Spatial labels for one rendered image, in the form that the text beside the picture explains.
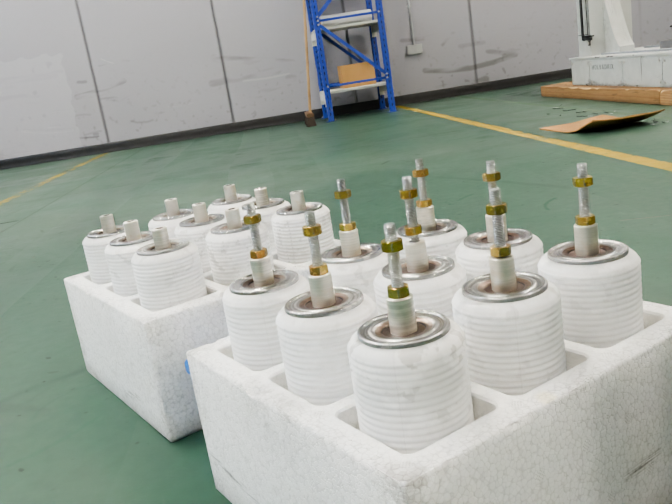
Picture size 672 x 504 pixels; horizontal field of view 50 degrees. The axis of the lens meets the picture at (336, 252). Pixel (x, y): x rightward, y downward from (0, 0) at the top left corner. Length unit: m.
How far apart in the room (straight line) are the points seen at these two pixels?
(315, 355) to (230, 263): 0.44
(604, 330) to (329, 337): 0.26
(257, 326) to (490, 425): 0.28
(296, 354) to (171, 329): 0.37
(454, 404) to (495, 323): 0.09
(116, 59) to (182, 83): 0.63
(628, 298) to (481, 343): 0.16
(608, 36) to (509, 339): 4.72
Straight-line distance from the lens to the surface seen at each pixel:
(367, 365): 0.56
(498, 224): 0.64
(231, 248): 1.06
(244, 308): 0.74
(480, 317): 0.62
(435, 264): 0.75
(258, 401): 0.69
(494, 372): 0.64
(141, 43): 7.11
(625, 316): 0.73
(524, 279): 0.67
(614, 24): 5.26
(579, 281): 0.70
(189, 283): 1.03
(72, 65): 7.24
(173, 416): 1.03
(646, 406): 0.73
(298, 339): 0.65
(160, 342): 0.99
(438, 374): 0.56
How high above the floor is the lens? 0.47
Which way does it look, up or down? 14 degrees down
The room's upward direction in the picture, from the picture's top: 9 degrees counter-clockwise
